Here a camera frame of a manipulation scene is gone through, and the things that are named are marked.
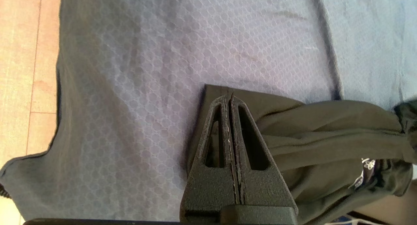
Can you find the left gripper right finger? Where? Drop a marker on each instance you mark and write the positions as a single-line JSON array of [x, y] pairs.
[[264, 189]]

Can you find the black printed t-shirt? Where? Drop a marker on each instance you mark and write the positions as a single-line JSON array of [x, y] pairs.
[[325, 146]]

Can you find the bed with blue sheet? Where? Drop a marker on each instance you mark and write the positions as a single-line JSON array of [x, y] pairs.
[[163, 55]]

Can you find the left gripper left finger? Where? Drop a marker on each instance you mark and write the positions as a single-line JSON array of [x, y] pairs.
[[208, 192]]

